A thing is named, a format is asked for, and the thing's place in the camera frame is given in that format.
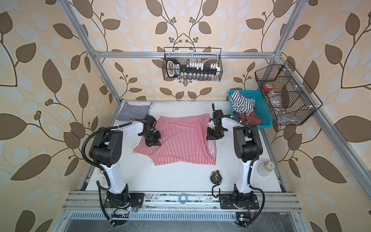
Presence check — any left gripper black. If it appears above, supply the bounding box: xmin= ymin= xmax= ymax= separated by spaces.
xmin=141 ymin=130 xmax=163 ymax=147

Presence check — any red white striped tank top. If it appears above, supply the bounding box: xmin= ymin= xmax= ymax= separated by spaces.
xmin=133 ymin=114 xmax=216 ymax=166

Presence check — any blue white striped tank top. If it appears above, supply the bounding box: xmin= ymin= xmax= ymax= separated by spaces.
xmin=116 ymin=101 xmax=154 ymax=121

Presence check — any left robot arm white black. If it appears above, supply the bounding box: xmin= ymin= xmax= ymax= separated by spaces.
xmin=81 ymin=115 xmax=161 ymax=208

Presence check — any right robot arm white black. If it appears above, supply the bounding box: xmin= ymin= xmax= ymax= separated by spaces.
xmin=206 ymin=104 xmax=264 ymax=209

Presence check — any black white striped tank top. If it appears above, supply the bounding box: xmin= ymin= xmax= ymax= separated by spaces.
xmin=230 ymin=90 xmax=256 ymax=116

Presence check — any maroon tank top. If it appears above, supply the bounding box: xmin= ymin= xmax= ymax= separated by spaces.
xmin=233 ymin=111 xmax=261 ymax=125

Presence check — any teal plastic basket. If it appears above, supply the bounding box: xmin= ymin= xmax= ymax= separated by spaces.
xmin=228 ymin=90 xmax=272 ymax=131

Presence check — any black white tool rack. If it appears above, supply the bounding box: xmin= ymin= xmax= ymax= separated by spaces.
xmin=163 ymin=58 xmax=222 ymax=78

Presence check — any red cap plastic bottle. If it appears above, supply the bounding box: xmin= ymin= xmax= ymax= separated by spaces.
xmin=263 ymin=83 xmax=282 ymax=107

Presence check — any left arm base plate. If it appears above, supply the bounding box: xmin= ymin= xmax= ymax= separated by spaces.
xmin=104 ymin=191 xmax=145 ymax=208

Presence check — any small tape roll on rail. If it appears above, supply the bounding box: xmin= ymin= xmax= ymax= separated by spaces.
xmin=178 ymin=193 xmax=188 ymax=205

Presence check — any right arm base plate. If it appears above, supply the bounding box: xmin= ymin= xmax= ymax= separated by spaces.
xmin=218 ymin=193 xmax=260 ymax=210

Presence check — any black wire basket back wall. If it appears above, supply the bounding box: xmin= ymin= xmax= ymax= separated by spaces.
xmin=162 ymin=46 xmax=223 ymax=82

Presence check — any black wire basket wall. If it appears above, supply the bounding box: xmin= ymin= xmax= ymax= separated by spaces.
xmin=255 ymin=60 xmax=323 ymax=126
xmin=162 ymin=46 xmax=223 ymax=82

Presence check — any black wire basket right wall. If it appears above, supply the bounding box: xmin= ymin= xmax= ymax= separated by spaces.
xmin=255 ymin=60 xmax=323 ymax=126

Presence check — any aluminium front rail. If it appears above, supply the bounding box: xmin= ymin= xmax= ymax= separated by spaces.
xmin=62 ymin=191 xmax=302 ymax=212

